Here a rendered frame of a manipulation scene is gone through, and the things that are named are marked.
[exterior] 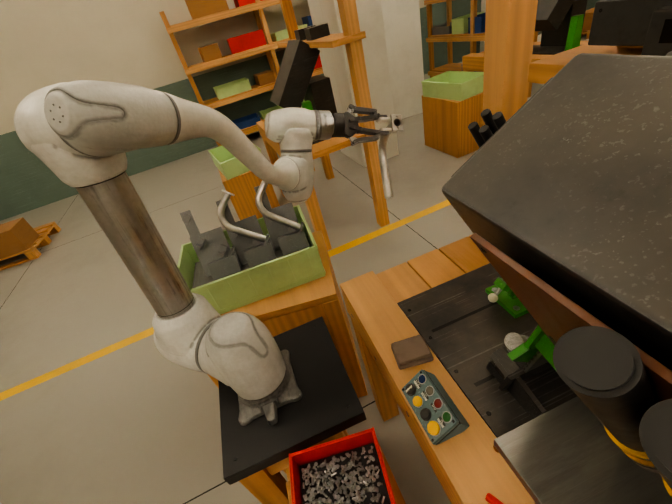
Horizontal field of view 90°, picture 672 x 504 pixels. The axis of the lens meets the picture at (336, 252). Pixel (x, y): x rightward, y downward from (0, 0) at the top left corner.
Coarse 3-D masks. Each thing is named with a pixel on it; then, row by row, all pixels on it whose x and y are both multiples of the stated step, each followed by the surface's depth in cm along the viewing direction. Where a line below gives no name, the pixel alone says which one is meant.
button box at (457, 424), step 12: (420, 372) 85; (420, 384) 83; (432, 384) 81; (408, 396) 84; (420, 396) 82; (432, 396) 80; (444, 396) 80; (420, 408) 81; (432, 408) 78; (444, 408) 76; (456, 408) 79; (420, 420) 79; (432, 420) 77; (456, 420) 74; (444, 432) 74; (456, 432) 76
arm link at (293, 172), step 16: (176, 96) 67; (176, 112) 64; (192, 112) 68; (208, 112) 72; (192, 128) 68; (208, 128) 73; (224, 128) 77; (224, 144) 81; (240, 144) 83; (240, 160) 88; (256, 160) 89; (288, 160) 102; (304, 160) 105; (272, 176) 96; (288, 176) 101; (304, 176) 105; (288, 192) 108; (304, 192) 108
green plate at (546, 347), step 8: (536, 328) 61; (536, 336) 62; (544, 336) 62; (528, 344) 66; (536, 344) 65; (544, 344) 63; (552, 344) 61; (544, 352) 64; (552, 352) 62; (552, 360) 62
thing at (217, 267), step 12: (192, 216) 153; (192, 228) 153; (216, 228) 155; (192, 240) 154; (216, 240) 156; (204, 252) 156; (216, 252) 157; (228, 252) 158; (204, 264) 157; (216, 264) 153; (228, 264) 154; (240, 264) 160; (216, 276) 153
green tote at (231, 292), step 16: (304, 224) 160; (192, 256) 170; (288, 256) 138; (304, 256) 140; (192, 272) 164; (240, 272) 136; (256, 272) 138; (272, 272) 140; (288, 272) 143; (304, 272) 145; (320, 272) 147; (208, 288) 136; (224, 288) 138; (240, 288) 140; (256, 288) 142; (272, 288) 145; (288, 288) 147; (224, 304) 142; (240, 304) 144
